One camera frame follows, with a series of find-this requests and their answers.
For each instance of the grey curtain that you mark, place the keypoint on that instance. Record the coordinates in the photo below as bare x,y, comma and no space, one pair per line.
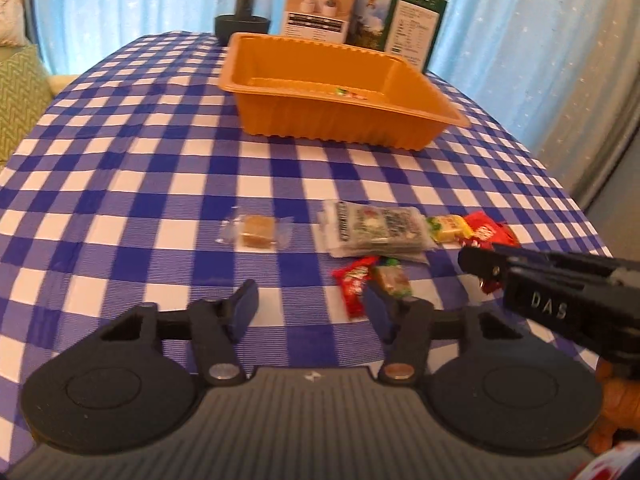
607,85

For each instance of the grey snack packet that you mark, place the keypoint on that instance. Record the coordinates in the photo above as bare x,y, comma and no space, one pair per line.
377,232

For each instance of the candies inside tray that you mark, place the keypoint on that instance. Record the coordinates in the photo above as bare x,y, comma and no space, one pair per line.
341,92

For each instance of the red white patterned clothing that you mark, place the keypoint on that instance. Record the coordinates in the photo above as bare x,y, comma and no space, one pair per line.
620,467

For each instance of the beige sofa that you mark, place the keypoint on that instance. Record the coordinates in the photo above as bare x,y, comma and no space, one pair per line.
62,84

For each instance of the glass jar with dark base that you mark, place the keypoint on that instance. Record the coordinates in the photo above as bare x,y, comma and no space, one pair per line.
242,10

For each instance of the white cardboard box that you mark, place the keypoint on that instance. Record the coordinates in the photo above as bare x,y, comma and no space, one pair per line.
317,7

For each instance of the light blue sheer curtain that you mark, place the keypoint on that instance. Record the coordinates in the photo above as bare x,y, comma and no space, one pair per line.
125,0

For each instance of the orange plastic tray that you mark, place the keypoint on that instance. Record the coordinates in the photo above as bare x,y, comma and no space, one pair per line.
320,105

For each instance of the person's right hand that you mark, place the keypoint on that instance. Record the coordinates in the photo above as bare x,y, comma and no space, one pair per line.
617,400

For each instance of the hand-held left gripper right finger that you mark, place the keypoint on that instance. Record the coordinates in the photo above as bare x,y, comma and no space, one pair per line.
377,310

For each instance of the red green candy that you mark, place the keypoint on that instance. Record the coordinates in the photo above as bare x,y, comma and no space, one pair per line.
352,282

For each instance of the blue white checkered tablecloth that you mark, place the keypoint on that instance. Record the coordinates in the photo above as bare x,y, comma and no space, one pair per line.
150,160

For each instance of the green cardboard box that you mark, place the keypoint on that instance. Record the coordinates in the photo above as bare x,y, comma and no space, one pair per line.
400,20

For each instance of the white cushion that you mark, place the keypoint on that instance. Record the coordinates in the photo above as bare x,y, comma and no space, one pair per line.
10,17

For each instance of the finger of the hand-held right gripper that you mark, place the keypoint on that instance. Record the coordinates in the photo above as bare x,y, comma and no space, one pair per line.
480,262
560,257

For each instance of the green zigzag cushion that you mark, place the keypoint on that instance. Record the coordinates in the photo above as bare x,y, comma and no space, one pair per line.
20,100

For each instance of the red white candy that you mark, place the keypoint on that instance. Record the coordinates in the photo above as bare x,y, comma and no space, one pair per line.
482,230

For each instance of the green brown candy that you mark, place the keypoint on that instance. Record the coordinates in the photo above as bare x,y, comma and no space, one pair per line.
395,280

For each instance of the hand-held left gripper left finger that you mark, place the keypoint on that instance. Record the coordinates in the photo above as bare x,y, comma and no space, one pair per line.
242,305

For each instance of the red silver wrapped candy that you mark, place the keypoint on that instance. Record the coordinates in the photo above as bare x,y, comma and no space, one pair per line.
360,95

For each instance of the yellow green candy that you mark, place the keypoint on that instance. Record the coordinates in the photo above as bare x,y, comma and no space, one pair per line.
447,227

